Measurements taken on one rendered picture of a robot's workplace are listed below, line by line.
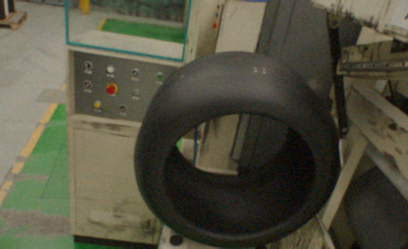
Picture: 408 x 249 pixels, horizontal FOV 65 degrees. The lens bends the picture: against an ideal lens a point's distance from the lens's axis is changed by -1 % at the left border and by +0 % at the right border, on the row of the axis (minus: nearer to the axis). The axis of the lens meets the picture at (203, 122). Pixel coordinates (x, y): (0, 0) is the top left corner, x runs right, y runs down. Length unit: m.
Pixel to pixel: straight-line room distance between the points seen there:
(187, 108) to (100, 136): 1.02
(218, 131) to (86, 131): 0.77
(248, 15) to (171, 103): 0.47
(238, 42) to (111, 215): 1.34
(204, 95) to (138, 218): 1.37
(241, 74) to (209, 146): 0.56
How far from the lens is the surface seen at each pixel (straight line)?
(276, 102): 0.79
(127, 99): 1.68
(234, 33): 1.14
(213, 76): 0.80
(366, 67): 1.01
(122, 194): 1.95
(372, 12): 0.78
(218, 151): 1.32
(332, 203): 1.51
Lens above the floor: 1.70
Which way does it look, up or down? 26 degrees down
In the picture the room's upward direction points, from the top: 10 degrees clockwise
